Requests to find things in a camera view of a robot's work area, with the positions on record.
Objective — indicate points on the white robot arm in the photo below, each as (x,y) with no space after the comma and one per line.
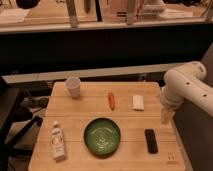
(185,82)

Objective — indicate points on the white rectangular block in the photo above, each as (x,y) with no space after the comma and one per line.
(138,103)

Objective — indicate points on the black rectangular eraser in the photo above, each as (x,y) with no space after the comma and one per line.
(151,141)

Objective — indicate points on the green bowl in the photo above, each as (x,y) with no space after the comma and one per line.
(102,136)

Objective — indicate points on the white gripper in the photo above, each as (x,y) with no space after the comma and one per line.
(166,115)

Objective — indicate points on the orange carrot toy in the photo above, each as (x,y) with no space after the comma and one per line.
(111,101)

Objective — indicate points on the white ceramic cup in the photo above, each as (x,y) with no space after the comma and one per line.
(73,86)

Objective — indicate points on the white squeeze bottle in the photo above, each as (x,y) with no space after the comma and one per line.
(57,141)

